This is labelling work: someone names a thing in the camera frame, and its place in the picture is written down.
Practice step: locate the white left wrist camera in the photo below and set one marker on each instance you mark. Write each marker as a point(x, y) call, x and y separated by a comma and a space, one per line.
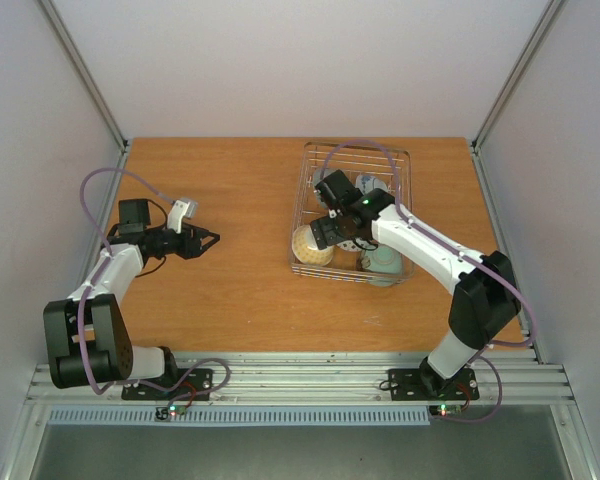
point(182, 209)

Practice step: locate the left aluminium corner post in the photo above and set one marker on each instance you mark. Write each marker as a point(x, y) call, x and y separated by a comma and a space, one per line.
point(58, 26)

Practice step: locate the grey patterned bowl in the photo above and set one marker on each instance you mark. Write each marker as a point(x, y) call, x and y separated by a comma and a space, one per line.
point(320, 174)

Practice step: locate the right green circuit board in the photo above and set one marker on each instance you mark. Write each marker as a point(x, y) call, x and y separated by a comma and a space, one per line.
point(446, 410)

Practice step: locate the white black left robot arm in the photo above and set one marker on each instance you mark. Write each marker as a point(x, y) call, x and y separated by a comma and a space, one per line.
point(86, 337)

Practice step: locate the blue floral white bowl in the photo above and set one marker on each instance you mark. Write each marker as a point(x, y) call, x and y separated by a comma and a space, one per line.
point(366, 183)

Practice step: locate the yellow blue sun bowl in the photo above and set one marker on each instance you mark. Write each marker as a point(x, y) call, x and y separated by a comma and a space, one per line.
point(305, 249)

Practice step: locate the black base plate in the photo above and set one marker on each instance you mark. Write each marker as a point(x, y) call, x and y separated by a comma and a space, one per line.
point(405, 384)
point(161, 388)

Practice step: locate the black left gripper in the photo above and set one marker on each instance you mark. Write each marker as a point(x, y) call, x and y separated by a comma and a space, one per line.
point(195, 250)

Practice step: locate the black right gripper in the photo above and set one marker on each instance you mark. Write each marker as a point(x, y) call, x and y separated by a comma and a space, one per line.
point(325, 231)

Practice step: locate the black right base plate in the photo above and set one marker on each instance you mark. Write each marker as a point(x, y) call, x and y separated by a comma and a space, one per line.
point(405, 384)

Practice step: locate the aluminium rail frame front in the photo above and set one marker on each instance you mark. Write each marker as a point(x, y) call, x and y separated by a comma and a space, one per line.
point(352, 378)

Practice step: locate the aluminium corner post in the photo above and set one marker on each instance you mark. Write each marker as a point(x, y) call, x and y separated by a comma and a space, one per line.
point(549, 15)
point(58, 26)

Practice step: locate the chrome wire dish rack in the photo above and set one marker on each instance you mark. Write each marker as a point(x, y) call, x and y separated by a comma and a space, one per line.
point(391, 165)

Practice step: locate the pink patterned bowl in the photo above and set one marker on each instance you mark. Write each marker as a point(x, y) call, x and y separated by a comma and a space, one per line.
point(351, 245)

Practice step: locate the celadon green flower bowl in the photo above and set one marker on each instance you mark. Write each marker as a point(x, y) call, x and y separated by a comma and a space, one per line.
point(384, 264)

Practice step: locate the green circuit board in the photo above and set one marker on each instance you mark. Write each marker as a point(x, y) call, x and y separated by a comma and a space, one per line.
point(169, 413)
point(446, 410)

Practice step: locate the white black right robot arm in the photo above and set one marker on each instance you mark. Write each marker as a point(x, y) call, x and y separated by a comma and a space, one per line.
point(484, 296)

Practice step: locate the grey slotted cable duct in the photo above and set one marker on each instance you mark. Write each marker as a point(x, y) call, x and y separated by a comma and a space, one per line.
point(245, 416)

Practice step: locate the left green circuit board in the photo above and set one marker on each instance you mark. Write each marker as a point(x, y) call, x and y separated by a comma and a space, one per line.
point(169, 413)

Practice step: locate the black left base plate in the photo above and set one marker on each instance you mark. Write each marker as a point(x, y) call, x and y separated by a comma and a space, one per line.
point(161, 388)

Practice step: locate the right aluminium corner post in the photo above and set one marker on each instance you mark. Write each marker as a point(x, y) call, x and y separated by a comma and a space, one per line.
point(549, 15)

